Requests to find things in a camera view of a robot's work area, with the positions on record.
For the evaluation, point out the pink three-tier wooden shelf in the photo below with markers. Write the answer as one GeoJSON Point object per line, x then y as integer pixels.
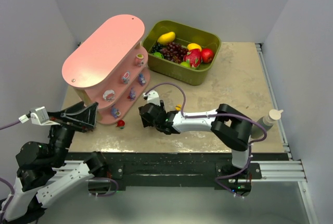
{"type": "Point", "coordinates": [100, 61]}

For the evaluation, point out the black grape bunch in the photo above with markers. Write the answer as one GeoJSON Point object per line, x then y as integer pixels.
{"type": "Point", "coordinates": [157, 48]}

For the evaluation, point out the green toy pear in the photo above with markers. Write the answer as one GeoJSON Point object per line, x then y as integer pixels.
{"type": "Point", "coordinates": [185, 64]}

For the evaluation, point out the yellow minion toy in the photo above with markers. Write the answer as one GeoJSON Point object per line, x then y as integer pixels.
{"type": "Point", "coordinates": [178, 107]}

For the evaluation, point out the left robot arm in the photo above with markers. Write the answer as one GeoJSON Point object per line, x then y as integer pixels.
{"type": "Point", "coordinates": [32, 192]}

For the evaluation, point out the red strawberry toy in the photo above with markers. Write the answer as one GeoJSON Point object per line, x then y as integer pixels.
{"type": "Point", "coordinates": [120, 124]}

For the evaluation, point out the green toy lime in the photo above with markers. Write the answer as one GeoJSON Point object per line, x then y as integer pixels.
{"type": "Point", "coordinates": [158, 54]}

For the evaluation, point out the yellow toy lemon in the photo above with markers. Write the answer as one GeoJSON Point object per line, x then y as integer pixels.
{"type": "Point", "coordinates": [192, 46]}

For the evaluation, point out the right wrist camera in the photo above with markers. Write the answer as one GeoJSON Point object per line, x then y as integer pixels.
{"type": "Point", "coordinates": [152, 97]}

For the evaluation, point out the green sauce squeeze bottle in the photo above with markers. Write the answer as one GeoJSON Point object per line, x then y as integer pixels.
{"type": "Point", "coordinates": [266, 122]}

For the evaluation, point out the red toy apple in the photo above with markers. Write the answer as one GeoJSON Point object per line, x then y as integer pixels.
{"type": "Point", "coordinates": [207, 55]}

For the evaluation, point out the dark red grape bunch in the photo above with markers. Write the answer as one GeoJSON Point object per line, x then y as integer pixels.
{"type": "Point", "coordinates": [173, 52]}

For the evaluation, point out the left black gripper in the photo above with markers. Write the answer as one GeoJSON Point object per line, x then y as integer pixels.
{"type": "Point", "coordinates": [65, 121]}

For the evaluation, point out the pink toy with green center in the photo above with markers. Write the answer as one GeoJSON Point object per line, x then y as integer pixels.
{"type": "Point", "coordinates": [139, 60]}

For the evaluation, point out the black table frame rail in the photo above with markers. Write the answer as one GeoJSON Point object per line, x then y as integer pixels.
{"type": "Point", "coordinates": [204, 170]}

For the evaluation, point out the purple bunny toy with strawberry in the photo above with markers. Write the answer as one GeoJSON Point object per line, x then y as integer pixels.
{"type": "Point", "coordinates": [115, 112]}

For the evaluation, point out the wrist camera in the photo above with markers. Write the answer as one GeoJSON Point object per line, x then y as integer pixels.
{"type": "Point", "coordinates": [152, 97]}
{"type": "Point", "coordinates": [38, 116]}

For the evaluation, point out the olive green plastic bin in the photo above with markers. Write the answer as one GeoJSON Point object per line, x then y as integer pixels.
{"type": "Point", "coordinates": [184, 35]}

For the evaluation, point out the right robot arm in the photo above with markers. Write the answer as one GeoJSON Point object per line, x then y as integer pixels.
{"type": "Point", "coordinates": [228, 125]}

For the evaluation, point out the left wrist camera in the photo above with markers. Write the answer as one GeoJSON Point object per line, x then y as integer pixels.
{"type": "Point", "coordinates": [38, 116]}

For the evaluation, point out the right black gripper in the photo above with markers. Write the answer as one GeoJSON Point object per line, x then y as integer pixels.
{"type": "Point", "coordinates": [152, 114]}

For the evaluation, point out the pink toy dragon fruit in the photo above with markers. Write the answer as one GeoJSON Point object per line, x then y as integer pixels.
{"type": "Point", "coordinates": [193, 58]}

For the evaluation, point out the yellow toy mango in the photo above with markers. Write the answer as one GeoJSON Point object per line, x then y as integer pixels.
{"type": "Point", "coordinates": [166, 38]}

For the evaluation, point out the pink round toy white face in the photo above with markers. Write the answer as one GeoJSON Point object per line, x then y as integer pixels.
{"type": "Point", "coordinates": [109, 95]}

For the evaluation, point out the purple bunny toy blue bow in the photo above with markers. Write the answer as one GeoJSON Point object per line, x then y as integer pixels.
{"type": "Point", "coordinates": [141, 79]}

